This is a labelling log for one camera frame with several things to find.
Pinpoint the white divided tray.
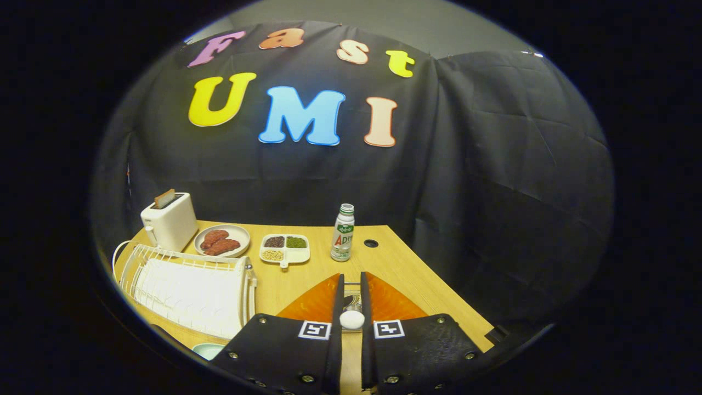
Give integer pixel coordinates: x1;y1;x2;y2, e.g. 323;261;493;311
259;234;311;269

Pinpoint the white bottle with green cap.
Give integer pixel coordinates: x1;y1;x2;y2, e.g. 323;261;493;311
330;204;355;262

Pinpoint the black backdrop cloth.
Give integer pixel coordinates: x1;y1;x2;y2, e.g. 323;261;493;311
90;21;615;330

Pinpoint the round beige dish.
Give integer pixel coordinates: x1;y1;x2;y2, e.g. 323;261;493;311
194;224;251;258

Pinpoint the white toaster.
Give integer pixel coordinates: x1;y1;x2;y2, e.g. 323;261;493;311
140;192;199;253

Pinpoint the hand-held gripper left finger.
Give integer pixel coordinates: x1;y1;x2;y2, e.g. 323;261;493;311
211;273;346;394

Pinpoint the reddish brown meat piece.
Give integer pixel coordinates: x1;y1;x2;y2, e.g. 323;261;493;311
204;238;241;256
200;230;230;250

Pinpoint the spoon with striped handle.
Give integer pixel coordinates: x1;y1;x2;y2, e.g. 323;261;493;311
339;291;366;331

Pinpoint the pale green plate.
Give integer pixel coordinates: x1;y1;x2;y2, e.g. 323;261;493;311
192;343;225;361

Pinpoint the white wire dish rack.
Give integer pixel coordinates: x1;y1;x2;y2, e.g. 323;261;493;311
112;240;257;341

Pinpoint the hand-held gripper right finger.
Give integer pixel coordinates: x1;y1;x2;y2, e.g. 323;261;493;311
359;272;486;393

